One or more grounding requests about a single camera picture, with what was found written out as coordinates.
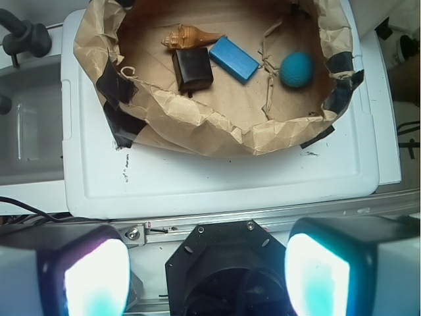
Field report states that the blue ball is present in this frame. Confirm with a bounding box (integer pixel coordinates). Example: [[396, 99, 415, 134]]
[[279, 52, 314, 88]]

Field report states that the orange conch seashell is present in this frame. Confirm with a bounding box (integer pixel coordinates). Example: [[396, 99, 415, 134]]
[[161, 24, 226, 50]]

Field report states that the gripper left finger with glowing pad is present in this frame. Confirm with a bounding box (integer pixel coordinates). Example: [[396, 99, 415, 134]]
[[1, 224, 130, 315]]

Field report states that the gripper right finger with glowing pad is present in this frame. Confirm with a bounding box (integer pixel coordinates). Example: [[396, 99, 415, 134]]
[[285, 216, 420, 315]]

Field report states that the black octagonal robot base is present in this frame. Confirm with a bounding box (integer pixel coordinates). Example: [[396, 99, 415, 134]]
[[165, 220, 295, 315]]

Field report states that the black clamp knob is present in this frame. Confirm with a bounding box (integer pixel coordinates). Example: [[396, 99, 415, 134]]
[[1, 9, 52, 68]]

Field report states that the black cable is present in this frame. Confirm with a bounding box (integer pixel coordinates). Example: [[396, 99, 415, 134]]
[[0, 196, 70, 228]]

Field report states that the metal corner bracket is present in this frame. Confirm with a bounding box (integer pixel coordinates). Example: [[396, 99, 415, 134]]
[[118, 224, 146, 249]]

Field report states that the black rectangular box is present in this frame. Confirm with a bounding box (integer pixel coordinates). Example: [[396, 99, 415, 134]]
[[172, 47, 214, 98]]

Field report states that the blue rectangular block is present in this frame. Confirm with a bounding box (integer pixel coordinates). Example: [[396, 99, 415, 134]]
[[209, 37, 259, 84]]

